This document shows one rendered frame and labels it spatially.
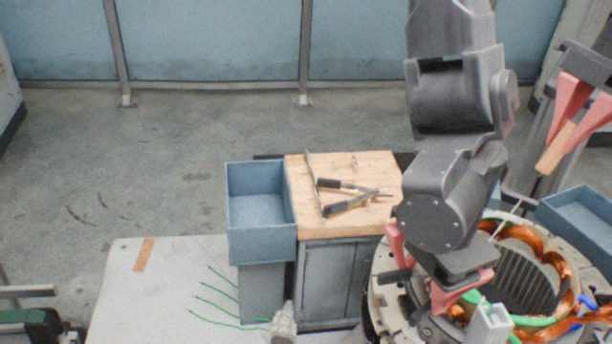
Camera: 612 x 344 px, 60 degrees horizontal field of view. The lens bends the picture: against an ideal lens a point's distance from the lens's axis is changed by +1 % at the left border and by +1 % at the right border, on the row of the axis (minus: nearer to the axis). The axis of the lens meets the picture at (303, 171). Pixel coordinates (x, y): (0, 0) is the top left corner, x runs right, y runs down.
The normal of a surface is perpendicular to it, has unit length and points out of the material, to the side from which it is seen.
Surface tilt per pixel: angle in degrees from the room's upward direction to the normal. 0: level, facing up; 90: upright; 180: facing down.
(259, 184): 90
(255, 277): 90
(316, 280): 90
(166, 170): 0
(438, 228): 87
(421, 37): 77
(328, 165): 0
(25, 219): 0
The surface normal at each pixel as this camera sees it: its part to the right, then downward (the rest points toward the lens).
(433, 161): -0.31, -0.84
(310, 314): 0.14, 0.63
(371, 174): 0.05, -0.77
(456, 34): -0.58, 0.30
